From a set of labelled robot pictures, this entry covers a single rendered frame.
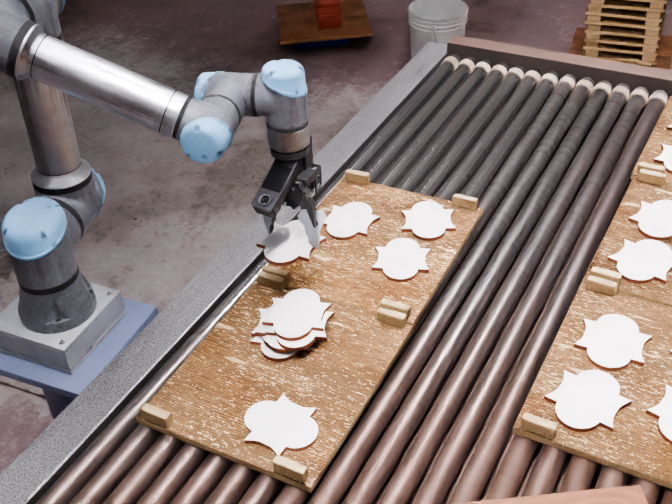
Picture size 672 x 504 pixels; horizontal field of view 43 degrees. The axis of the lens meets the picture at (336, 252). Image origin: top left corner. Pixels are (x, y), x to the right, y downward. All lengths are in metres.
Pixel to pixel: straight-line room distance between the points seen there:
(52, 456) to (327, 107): 3.02
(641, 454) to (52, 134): 1.17
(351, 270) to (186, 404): 0.46
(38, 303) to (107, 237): 1.90
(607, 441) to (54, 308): 1.04
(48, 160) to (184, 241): 1.83
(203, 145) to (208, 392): 0.45
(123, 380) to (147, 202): 2.17
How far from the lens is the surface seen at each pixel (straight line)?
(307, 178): 1.60
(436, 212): 1.93
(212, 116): 1.42
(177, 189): 3.83
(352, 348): 1.62
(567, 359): 1.62
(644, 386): 1.60
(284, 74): 1.49
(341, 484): 1.45
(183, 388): 1.59
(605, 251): 1.87
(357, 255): 1.82
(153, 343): 1.72
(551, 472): 1.47
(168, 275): 3.36
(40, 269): 1.70
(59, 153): 1.72
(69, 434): 1.61
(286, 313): 1.63
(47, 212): 1.70
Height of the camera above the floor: 2.07
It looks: 38 degrees down
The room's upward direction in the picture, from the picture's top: 4 degrees counter-clockwise
